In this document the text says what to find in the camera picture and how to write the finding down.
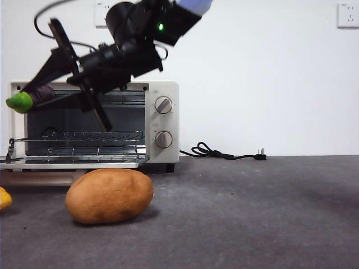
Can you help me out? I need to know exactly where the white wall socket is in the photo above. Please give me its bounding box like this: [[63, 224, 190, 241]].
[[94, 2, 113, 29], [337, 3, 359, 29]]

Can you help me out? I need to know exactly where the black power cord with plug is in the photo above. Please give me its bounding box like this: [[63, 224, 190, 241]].
[[179, 141, 268, 162]]

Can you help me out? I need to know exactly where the pale grey right wrist camera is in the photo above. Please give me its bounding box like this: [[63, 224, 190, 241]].
[[178, 0, 213, 14]]

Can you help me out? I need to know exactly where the glass oven door with handle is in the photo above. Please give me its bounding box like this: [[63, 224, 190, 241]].
[[0, 138, 150, 187]]

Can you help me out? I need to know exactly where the white toaster oven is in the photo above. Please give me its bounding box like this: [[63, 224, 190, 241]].
[[9, 80, 180, 173]]

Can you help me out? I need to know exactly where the brown potato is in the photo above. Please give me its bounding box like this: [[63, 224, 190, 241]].
[[65, 168, 154, 225]]

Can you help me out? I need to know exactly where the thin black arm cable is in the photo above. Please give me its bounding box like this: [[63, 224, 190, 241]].
[[33, 0, 95, 50]]

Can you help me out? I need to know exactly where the beige round oven knob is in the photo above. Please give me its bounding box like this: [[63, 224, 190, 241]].
[[154, 131, 173, 149], [154, 96, 173, 114]]

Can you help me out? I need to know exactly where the purple eggplant with green stem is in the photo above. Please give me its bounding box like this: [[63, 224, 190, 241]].
[[6, 85, 56, 114]]

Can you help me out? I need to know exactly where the metal wire oven rack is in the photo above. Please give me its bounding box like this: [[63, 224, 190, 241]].
[[11, 130, 146, 156]]

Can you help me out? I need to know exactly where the yellow fruit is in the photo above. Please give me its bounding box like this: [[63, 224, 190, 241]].
[[0, 187, 13, 211]]

